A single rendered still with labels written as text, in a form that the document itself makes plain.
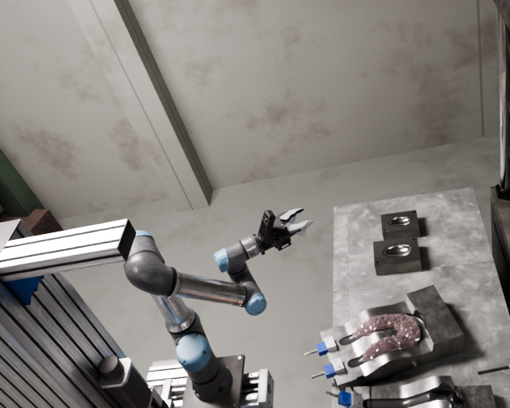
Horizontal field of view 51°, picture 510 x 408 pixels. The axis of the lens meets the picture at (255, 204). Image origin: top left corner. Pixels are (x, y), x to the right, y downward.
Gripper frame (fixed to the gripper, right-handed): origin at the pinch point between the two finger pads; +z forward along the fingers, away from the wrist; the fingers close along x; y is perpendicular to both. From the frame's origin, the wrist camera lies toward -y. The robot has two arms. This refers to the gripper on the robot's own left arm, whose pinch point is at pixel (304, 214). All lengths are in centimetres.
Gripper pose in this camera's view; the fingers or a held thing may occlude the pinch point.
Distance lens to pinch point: 191.5
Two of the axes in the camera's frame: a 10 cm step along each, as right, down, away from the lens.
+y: 2.4, 6.6, 7.1
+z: 8.9, -4.4, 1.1
